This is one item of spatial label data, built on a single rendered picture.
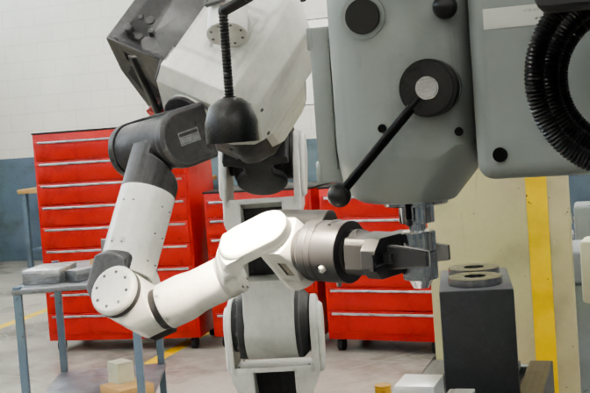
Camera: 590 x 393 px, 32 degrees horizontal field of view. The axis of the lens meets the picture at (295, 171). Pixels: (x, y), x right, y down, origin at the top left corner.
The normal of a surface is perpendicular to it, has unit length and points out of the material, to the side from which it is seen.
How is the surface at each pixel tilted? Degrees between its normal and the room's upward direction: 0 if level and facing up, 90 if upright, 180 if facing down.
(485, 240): 90
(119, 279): 60
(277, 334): 100
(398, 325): 90
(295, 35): 86
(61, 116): 90
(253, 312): 81
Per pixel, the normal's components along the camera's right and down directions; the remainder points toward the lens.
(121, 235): -0.42, -0.43
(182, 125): 0.72, -0.14
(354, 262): -0.60, 0.09
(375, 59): -0.31, 0.07
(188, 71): -0.12, -0.47
